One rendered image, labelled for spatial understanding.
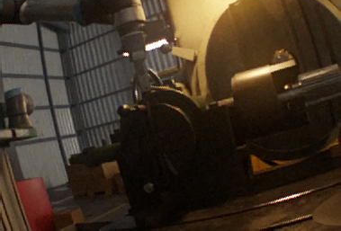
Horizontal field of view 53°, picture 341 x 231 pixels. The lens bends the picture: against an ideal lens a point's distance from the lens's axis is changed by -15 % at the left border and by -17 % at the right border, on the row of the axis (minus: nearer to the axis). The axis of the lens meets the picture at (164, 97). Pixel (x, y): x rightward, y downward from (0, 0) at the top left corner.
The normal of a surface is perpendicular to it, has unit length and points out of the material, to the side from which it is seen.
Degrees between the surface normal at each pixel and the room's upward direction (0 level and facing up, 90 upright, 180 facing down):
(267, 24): 90
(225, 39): 90
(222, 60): 90
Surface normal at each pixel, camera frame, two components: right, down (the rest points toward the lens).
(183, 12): -0.34, 0.01
